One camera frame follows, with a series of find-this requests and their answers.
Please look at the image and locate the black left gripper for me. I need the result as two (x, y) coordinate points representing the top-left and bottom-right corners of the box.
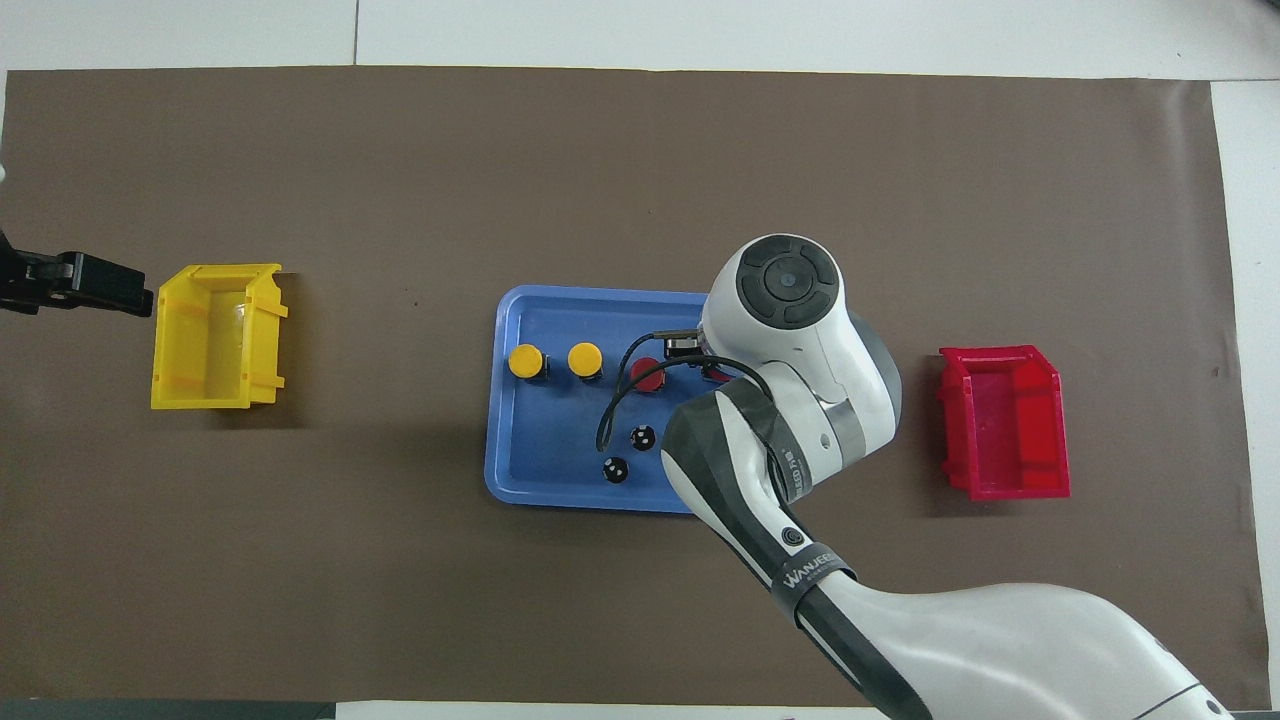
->
(0, 228), (155, 318)

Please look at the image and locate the yellow plastic storage bin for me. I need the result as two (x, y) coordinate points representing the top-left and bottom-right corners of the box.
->
(150, 263), (290, 412)

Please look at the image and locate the blue plastic tray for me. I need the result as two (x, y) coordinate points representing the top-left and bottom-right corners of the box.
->
(484, 285), (761, 517)

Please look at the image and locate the brown paper table mat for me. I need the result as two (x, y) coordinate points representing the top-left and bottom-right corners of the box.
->
(0, 66), (1271, 711)

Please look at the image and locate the red plastic storage bin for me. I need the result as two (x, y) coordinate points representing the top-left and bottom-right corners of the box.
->
(936, 345), (1072, 501)

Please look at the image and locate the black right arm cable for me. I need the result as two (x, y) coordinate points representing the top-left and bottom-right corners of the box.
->
(595, 333), (801, 501)

